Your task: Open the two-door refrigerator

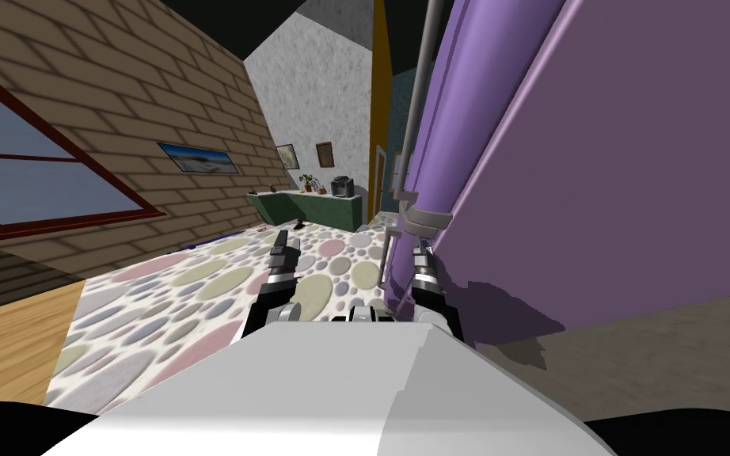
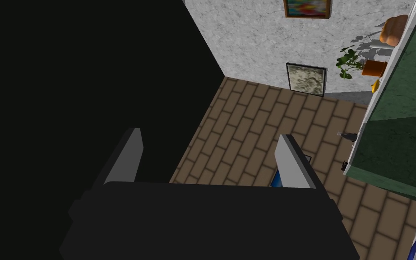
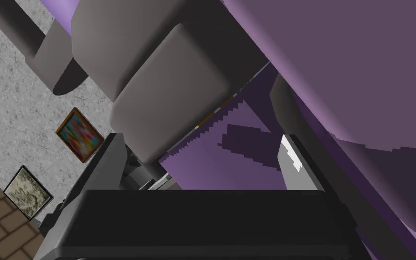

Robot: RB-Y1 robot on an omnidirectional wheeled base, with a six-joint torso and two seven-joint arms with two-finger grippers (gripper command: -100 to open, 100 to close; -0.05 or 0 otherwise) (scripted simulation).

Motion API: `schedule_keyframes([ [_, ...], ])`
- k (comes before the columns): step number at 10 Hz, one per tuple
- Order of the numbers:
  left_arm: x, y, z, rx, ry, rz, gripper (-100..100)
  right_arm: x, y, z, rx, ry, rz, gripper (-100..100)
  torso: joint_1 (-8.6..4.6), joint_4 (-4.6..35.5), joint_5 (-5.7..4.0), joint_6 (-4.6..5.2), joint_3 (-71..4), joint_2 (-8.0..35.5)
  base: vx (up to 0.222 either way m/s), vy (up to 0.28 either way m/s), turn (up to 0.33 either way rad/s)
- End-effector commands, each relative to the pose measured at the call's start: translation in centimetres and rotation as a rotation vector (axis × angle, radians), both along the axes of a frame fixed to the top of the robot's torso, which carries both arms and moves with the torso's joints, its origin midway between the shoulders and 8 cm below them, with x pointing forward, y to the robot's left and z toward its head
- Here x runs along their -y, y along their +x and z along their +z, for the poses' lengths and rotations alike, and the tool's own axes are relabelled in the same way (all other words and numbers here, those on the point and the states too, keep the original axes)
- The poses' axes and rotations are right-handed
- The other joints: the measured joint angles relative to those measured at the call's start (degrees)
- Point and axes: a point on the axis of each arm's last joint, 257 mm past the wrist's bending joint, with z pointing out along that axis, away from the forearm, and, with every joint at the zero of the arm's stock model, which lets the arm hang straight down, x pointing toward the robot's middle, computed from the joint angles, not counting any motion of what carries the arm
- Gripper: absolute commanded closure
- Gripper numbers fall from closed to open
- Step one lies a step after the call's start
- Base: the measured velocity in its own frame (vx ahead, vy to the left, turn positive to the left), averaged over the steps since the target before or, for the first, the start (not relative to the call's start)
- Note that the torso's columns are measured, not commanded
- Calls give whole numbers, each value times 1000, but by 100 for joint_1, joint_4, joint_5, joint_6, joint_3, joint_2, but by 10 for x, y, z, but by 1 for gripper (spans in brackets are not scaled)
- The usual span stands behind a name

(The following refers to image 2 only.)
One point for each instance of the yellow fruit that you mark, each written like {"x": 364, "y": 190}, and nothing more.
{"x": 375, "y": 86}

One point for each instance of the colourful wood-framed picture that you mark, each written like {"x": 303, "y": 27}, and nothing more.
{"x": 307, "y": 8}

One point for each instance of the green plant in orange pot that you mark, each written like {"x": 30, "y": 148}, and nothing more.
{"x": 360, "y": 65}

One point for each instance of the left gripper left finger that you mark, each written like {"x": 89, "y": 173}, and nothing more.
{"x": 126, "y": 160}

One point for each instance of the orange-brown bread loaf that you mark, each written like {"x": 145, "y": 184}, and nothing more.
{"x": 392, "y": 30}

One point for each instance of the green cabinet with white top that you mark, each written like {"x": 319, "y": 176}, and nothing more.
{"x": 401, "y": 108}

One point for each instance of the grey framed picture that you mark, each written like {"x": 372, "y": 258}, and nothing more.
{"x": 306, "y": 79}

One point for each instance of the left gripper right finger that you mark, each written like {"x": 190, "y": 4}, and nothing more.
{"x": 294, "y": 164}

